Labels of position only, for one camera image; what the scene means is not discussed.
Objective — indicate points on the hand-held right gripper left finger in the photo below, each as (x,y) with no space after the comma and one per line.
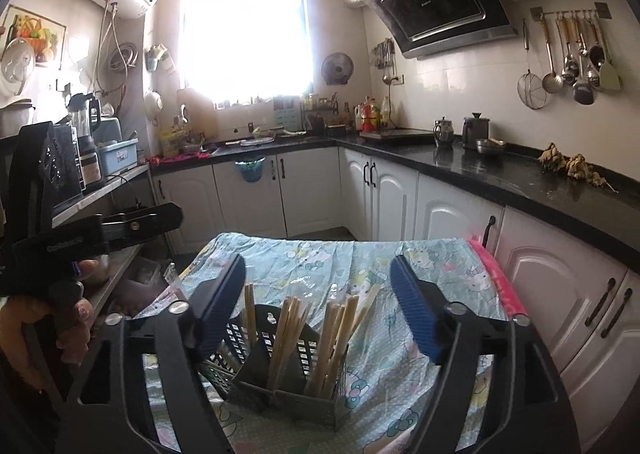
(222,304)

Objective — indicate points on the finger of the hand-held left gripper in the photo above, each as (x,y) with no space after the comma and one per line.
(145,224)

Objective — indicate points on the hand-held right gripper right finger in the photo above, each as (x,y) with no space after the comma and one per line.
(415,309)

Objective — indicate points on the set of bamboo chopsticks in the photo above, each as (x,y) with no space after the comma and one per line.
(290,329)

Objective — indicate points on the dark green plastic utensil basket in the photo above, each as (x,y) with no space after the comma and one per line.
(280,396)

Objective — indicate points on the person's left forearm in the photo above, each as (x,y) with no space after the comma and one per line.
(20,394)

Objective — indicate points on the row of hanging kitchen utensils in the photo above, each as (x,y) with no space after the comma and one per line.
(582,91)

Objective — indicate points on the person's left hand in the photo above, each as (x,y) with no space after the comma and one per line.
(30,324)

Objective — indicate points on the white metal shelf rack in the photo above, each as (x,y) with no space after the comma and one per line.
(125,176)

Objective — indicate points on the clear plastic bag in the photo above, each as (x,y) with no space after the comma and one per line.
(170,291)

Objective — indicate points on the red cloth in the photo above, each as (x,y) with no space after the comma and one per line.
(175,158)

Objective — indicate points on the blue plastic box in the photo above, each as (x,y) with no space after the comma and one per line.
(117,156)

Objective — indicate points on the black microwave oven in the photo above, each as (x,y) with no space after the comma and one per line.
(75,173)

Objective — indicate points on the yellow dish items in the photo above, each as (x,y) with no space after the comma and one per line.
(174,142)

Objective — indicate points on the pink fleece blanket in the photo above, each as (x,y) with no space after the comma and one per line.
(500,284)

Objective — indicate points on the cartoon printed bedsheet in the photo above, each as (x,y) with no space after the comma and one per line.
(310,264)

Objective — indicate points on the teal hanging bin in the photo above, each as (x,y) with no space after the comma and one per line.
(250,171)

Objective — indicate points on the white colander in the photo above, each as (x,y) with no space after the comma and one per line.
(153,106)

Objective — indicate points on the wooden cutting board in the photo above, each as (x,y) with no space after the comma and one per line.
(197,113)

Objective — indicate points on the blender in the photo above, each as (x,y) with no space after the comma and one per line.
(84,116)

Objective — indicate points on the black kitchen countertop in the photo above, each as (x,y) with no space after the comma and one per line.
(500,173)

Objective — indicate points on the black induction cooktop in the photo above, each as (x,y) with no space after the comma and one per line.
(395,136)

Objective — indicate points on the small steel kettle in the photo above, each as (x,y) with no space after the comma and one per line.
(443,133)

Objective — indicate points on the metal bowl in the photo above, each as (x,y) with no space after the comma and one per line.
(490,147)

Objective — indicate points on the teal drawer organizer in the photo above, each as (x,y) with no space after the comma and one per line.
(287,116)

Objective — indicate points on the dark lidded pot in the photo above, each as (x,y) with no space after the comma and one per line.
(475,132)

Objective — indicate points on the red label oil bottle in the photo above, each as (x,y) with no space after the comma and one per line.
(369,117)

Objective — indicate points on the yellow oil bottle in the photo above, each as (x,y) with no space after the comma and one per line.
(386,113)

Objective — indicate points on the dark spice rack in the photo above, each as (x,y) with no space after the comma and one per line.
(317,123)

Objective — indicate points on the ginger root clump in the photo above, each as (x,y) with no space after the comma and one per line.
(585,169)
(552,157)

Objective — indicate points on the kitchen window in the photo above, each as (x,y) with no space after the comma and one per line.
(245,33)

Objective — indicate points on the small hanging utensil rack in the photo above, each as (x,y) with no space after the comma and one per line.
(384,56)

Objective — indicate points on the white wall holder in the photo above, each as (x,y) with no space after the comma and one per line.
(156,56)

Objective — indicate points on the fruit wall picture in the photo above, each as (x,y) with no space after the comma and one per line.
(42,31)

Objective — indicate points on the small wall fan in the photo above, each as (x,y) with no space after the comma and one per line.
(337,68)

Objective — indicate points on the metal utensil rail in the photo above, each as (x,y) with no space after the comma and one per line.
(570,12)

